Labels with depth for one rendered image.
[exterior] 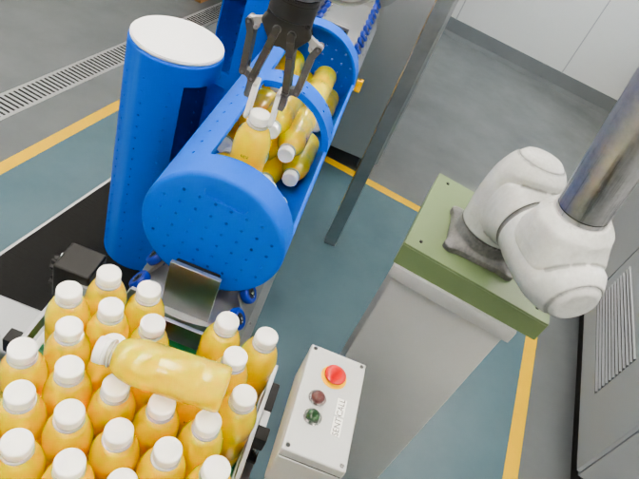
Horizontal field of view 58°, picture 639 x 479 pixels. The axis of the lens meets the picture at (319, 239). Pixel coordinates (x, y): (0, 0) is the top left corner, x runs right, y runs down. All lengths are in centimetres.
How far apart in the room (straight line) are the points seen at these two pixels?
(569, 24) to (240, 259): 531
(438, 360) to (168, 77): 108
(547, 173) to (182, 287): 78
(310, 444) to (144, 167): 127
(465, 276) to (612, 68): 505
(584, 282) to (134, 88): 132
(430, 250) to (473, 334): 24
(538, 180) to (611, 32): 494
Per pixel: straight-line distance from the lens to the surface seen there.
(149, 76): 178
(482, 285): 136
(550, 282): 116
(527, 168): 130
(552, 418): 285
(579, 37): 618
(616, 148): 108
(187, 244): 114
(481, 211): 135
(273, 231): 105
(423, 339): 150
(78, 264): 114
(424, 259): 134
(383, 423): 178
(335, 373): 95
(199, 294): 113
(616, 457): 253
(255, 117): 104
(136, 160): 195
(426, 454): 238
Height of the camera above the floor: 185
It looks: 40 degrees down
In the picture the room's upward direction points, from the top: 25 degrees clockwise
